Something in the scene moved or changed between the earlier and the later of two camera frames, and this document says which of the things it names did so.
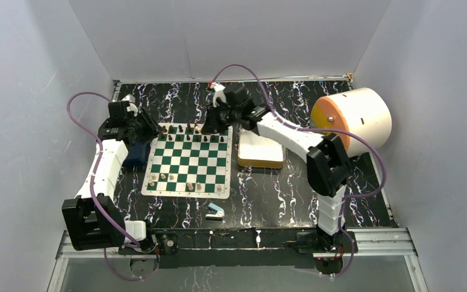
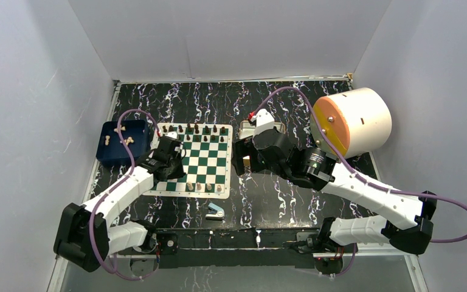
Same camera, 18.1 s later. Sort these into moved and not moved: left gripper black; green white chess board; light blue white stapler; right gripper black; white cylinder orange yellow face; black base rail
Moved: left gripper black; right gripper black
Not moved: black base rail; light blue white stapler; green white chess board; white cylinder orange yellow face
